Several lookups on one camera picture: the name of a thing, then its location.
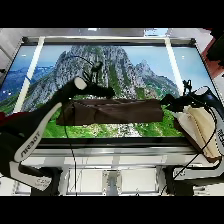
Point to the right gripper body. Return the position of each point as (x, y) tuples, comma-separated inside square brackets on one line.
[(170, 101)]

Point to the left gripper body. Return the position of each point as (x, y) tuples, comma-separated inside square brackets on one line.
[(105, 92)]

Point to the brown T-shirt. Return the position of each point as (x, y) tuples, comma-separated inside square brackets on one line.
[(113, 111)]

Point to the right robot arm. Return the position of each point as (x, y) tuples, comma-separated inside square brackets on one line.
[(208, 96)]

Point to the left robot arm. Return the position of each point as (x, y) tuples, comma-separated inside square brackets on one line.
[(33, 133)]

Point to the white garment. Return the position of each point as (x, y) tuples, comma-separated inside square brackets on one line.
[(182, 118)]

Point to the beige garment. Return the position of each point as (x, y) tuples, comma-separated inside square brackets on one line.
[(201, 123)]

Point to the dark brown garment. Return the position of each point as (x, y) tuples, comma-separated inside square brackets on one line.
[(190, 141)]

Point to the dark red garment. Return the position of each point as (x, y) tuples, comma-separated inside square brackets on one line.
[(2, 116)]

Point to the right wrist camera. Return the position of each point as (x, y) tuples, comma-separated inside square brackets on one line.
[(187, 86)]

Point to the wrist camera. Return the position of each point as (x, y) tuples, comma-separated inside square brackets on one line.
[(187, 86), (97, 68)]

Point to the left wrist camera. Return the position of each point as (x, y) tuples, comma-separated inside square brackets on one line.
[(97, 68)]

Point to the silver frame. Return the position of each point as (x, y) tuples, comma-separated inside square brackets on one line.
[(111, 181)]

